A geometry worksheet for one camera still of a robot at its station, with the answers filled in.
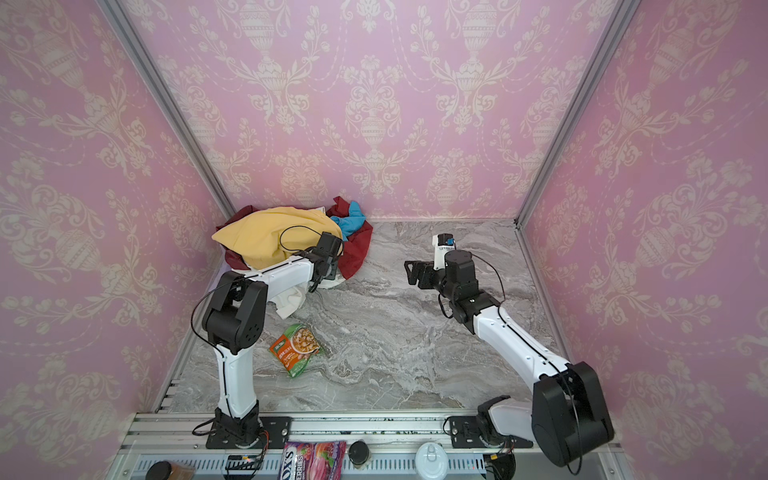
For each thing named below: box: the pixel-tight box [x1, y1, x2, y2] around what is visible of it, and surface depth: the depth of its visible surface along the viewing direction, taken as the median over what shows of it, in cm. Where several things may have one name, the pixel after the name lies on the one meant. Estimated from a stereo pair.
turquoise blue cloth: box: [330, 200, 366, 241], surface depth 113 cm
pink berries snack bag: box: [278, 441, 347, 480], surface depth 70 cm
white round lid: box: [414, 442, 449, 480], surface depth 67 cm
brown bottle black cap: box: [145, 460, 196, 480], surface depth 63 cm
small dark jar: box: [348, 439, 371, 471], surface depth 65 cm
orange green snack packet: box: [267, 323, 321, 377], surface depth 88 cm
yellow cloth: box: [212, 206, 337, 269], surface depth 94 cm
